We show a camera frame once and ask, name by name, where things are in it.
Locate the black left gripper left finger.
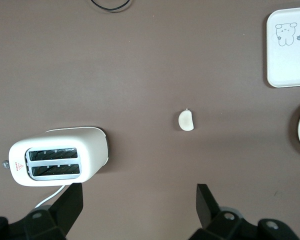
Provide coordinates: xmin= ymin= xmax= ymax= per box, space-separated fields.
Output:
xmin=7 ymin=183 xmax=85 ymax=240

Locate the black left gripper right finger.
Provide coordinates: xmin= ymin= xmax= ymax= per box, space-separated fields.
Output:
xmin=189 ymin=183 xmax=260 ymax=240

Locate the small white bun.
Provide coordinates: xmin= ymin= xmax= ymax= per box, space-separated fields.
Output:
xmin=177 ymin=107 xmax=196 ymax=133

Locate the cream tray with rabbit print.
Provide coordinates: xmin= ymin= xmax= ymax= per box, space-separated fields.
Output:
xmin=266 ymin=6 xmax=300 ymax=89

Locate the cream two-slot toaster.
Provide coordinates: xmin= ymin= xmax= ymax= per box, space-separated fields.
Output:
xmin=1 ymin=126 xmax=110 ymax=187

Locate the white toaster power cable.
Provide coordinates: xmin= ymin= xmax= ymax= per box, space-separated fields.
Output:
xmin=34 ymin=184 xmax=72 ymax=210

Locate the looped black cable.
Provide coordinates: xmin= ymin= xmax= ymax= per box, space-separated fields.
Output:
xmin=90 ymin=0 xmax=131 ymax=12

